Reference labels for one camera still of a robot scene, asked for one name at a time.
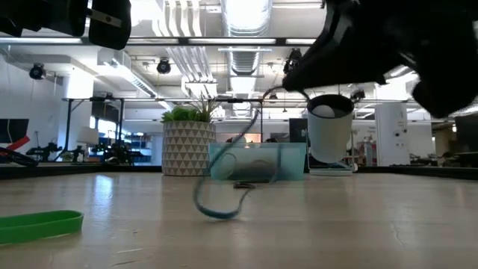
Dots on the teal rubber band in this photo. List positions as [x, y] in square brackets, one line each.
[216, 213]

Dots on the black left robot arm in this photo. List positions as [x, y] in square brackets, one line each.
[37, 15]

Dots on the person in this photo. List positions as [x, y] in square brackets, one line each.
[270, 141]

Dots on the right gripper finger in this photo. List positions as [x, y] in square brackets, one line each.
[354, 80]
[328, 63]

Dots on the black monitor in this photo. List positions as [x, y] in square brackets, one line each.
[298, 130]
[467, 130]
[15, 130]

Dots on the silver ventilation duct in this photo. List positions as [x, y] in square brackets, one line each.
[246, 15]

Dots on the black ceiling spotlight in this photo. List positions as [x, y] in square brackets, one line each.
[292, 58]
[37, 71]
[163, 66]

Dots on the green rubber band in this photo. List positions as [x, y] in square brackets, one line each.
[45, 226]

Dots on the succulent in triangle-pattern pot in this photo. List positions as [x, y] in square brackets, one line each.
[186, 149]

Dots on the black overhead frame beam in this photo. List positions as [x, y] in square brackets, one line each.
[179, 41]

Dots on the white pillar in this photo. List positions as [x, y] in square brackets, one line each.
[392, 130]

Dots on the teal translucent plastic bin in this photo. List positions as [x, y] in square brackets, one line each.
[295, 164]

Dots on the white dome security camera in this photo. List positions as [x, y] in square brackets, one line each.
[328, 134]

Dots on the black background robot arm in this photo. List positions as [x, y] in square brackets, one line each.
[45, 151]

